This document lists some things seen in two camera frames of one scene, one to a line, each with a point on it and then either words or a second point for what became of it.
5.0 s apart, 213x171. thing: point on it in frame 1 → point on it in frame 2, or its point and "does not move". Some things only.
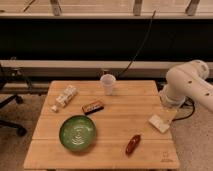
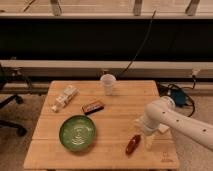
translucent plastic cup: (107, 80) does not move
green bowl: (77, 133) does not move
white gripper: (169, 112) → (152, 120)
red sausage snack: (132, 144) does not move
